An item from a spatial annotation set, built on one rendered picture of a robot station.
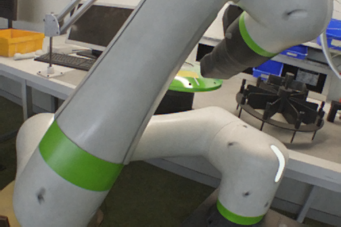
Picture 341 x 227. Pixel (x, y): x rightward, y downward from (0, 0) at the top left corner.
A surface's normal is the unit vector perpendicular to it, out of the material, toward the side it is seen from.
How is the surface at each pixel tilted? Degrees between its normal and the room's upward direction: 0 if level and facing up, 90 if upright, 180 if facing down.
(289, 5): 101
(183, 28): 89
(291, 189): 90
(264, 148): 14
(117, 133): 84
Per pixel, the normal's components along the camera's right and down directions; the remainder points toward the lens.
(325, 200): -0.42, 0.26
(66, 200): 0.31, 0.22
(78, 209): 0.55, 0.39
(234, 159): -0.88, 0.02
